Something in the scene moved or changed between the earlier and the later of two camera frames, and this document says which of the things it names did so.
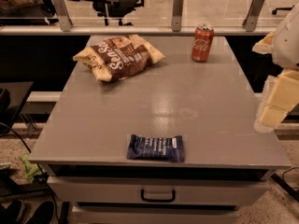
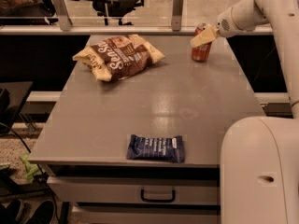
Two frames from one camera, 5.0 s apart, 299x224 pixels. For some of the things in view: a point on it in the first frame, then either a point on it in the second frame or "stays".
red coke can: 202,43 stays
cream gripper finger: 284,99 -> 205,36
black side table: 12,97 stays
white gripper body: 288,46 -> 224,25
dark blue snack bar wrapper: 155,147 stays
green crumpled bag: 31,169 stays
